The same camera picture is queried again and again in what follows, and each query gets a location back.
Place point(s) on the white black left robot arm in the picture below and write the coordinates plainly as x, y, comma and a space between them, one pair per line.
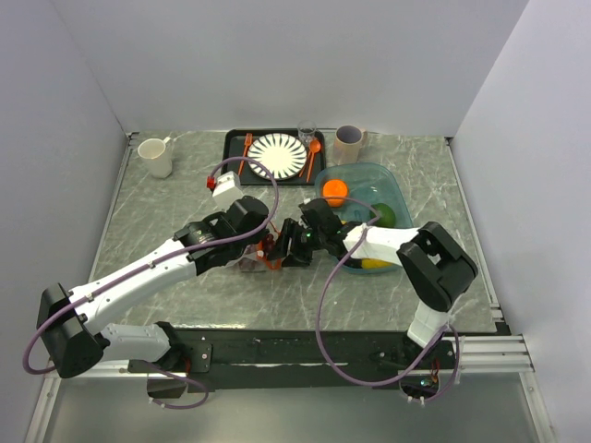
78, 326

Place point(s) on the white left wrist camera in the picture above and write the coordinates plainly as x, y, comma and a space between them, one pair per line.
225, 189

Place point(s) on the teal transparent plastic container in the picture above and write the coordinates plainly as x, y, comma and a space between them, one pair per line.
370, 183

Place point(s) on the orange fruit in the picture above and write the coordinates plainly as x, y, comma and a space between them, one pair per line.
335, 190

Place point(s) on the clear zip top bag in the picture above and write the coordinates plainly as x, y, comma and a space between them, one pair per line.
258, 254

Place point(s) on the yellow banana toy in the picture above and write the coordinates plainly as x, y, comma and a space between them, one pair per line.
371, 263

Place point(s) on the green lime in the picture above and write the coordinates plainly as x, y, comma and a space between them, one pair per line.
387, 218

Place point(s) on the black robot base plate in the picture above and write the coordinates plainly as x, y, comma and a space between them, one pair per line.
264, 359

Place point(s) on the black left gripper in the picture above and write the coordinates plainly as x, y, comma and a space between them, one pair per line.
258, 237

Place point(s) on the orange plastic spoon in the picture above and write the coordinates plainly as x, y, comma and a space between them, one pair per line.
314, 149

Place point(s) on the black serving tray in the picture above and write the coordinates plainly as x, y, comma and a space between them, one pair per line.
234, 144

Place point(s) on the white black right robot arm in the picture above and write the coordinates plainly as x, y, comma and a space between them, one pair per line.
435, 264

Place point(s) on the beige mug purple inside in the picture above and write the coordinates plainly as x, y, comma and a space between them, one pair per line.
348, 142

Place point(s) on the white mug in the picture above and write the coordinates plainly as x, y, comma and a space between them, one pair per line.
156, 157

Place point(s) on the white black striped plate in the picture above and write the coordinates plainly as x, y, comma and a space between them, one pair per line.
282, 155

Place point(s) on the orange plastic fork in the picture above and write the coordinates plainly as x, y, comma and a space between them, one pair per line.
247, 143

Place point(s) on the clear drinking glass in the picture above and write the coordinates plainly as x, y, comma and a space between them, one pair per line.
306, 132

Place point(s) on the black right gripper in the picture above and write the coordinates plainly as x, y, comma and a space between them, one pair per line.
297, 257

